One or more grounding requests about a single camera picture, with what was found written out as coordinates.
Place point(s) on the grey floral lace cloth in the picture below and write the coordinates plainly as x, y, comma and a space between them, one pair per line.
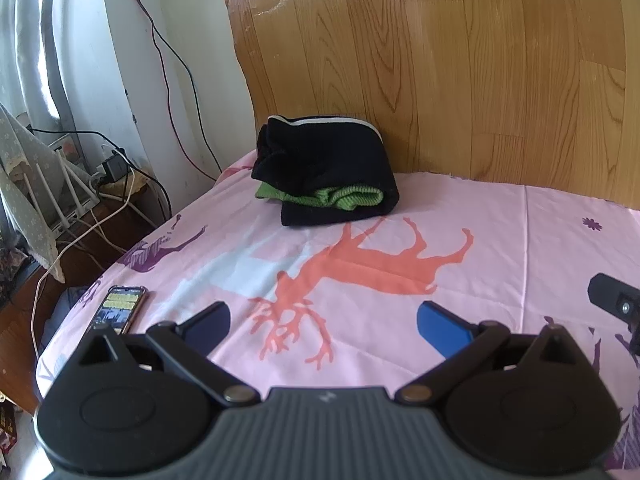
22, 180

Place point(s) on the smartphone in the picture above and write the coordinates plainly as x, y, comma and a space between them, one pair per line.
117, 307

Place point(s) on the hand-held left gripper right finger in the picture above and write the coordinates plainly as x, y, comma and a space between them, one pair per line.
440, 330

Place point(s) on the wooden headboard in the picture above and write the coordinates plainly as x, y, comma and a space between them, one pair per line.
425, 60

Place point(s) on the pink deer-print bedsheet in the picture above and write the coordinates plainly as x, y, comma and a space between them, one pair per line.
475, 230

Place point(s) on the dark wooden nightstand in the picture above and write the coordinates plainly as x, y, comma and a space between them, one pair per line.
55, 250

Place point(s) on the grey curtain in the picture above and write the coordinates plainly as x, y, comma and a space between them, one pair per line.
35, 45

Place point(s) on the black power adapter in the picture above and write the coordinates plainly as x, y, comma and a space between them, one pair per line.
115, 167

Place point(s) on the green knit garment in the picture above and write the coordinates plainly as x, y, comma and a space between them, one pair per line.
345, 197

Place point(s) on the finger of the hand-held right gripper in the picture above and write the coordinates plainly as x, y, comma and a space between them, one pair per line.
617, 296

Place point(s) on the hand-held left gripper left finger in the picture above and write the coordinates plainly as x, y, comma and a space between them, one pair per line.
210, 330

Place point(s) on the dark navy green-trimmed garment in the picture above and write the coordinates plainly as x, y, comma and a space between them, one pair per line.
320, 155

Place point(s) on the white router with antennas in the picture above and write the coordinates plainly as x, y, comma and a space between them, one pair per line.
70, 200

